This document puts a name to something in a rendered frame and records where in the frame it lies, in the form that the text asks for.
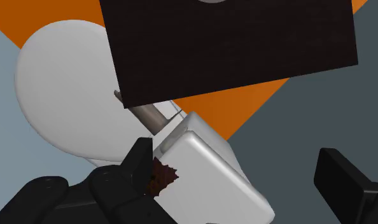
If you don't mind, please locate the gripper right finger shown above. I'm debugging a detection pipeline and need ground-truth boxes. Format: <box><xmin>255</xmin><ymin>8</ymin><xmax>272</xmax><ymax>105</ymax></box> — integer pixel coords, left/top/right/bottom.
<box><xmin>313</xmin><ymin>148</ymin><xmax>378</xmax><ymax>224</ymax></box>

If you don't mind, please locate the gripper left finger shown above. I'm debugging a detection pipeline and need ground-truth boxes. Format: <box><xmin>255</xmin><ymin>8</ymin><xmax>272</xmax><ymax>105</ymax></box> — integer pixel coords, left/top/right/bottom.
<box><xmin>0</xmin><ymin>137</ymin><xmax>178</xmax><ymax>224</ymax></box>

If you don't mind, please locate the dark brown jagged object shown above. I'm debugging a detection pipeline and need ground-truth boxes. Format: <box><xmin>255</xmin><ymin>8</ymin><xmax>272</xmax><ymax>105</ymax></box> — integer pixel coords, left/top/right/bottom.
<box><xmin>144</xmin><ymin>156</ymin><xmax>180</xmax><ymax>197</ymax></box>

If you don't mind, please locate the black robot stand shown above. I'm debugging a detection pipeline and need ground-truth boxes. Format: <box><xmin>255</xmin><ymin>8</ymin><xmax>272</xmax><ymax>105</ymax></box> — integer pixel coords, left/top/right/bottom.
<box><xmin>98</xmin><ymin>0</ymin><xmax>359</xmax><ymax>109</ymax></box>

